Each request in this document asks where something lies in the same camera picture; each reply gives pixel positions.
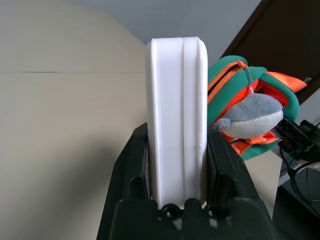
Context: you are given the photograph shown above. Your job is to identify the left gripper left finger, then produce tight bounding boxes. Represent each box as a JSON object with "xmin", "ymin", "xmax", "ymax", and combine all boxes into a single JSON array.
[{"xmin": 96, "ymin": 121, "xmax": 151, "ymax": 240}]

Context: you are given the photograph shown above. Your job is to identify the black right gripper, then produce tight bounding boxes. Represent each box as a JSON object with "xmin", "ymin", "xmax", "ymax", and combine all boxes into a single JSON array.
[{"xmin": 274, "ymin": 118, "xmax": 320, "ymax": 161}]

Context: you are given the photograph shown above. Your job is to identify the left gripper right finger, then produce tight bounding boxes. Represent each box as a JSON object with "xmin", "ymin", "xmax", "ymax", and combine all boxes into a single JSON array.
[{"xmin": 206, "ymin": 125, "xmax": 260, "ymax": 211}]

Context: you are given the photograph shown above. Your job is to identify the grey white plush shark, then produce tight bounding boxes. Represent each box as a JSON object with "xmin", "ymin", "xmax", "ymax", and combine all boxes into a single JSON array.
[{"xmin": 214, "ymin": 94, "xmax": 285, "ymax": 140}]

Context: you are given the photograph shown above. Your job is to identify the white pencil case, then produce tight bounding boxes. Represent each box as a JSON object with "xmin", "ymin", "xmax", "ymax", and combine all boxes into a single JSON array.
[{"xmin": 145, "ymin": 36, "xmax": 209, "ymax": 210}]

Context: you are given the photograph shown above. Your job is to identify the orange teal backpack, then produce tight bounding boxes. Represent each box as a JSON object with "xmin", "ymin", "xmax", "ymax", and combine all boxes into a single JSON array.
[{"xmin": 206, "ymin": 55, "xmax": 308, "ymax": 162}]

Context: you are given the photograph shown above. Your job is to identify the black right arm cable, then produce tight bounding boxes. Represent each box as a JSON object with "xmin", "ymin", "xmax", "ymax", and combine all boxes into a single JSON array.
[{"xmin": 278, "ymin": 146, "xmax": 320, "ymax": 204}]

